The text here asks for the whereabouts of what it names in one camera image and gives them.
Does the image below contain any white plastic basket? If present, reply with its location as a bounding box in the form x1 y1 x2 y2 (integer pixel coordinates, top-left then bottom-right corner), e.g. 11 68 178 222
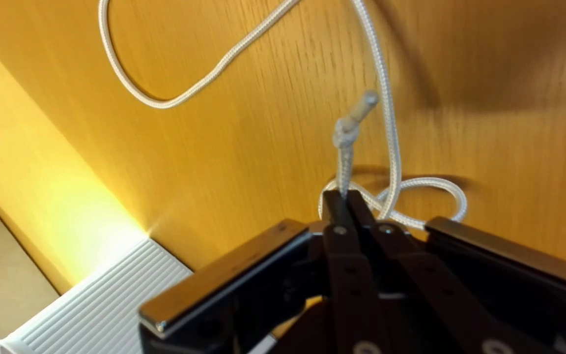
0 238 190 354

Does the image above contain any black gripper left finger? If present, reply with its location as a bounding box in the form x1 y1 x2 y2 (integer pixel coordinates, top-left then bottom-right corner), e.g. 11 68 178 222
322 190 361 275

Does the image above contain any white rope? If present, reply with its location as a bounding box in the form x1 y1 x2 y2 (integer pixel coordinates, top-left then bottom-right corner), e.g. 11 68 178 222
96 0 469 232

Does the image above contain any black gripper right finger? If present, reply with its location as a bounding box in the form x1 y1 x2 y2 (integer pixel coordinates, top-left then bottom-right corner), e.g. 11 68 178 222
347 190 418 275

